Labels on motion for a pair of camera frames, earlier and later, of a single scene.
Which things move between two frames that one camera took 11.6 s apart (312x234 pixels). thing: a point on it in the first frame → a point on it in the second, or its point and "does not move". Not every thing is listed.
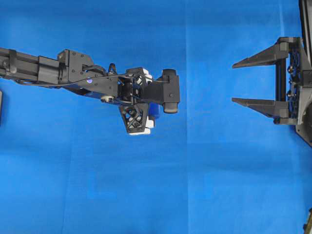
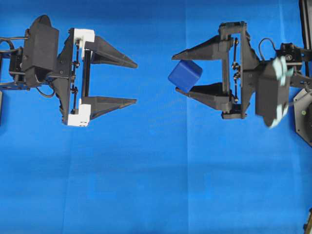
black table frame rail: [305, 9] does not move
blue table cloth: [68, 165] does not move
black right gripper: [297, 110] → [218, 48]
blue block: [155, 108] → [185, 74]
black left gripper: [136, 90] → [102, 52]
